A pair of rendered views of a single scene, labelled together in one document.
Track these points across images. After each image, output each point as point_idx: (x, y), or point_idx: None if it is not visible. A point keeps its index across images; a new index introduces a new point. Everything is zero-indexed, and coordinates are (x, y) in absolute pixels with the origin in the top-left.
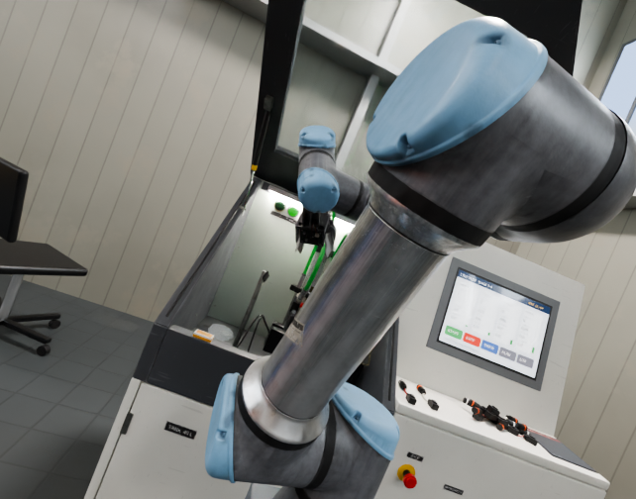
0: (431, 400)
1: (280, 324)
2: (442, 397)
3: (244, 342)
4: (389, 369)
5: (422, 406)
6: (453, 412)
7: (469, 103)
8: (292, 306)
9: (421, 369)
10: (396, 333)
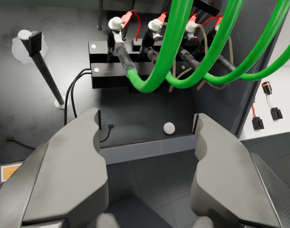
0: (277, 112)
1: (100, 45)
2: (283, 78)
3: (64, 42)
4: (245, 106)
5: (266, 123)
6: None
7: None
8: (110, 40)
9: (275, 56)
10: (270, 51)
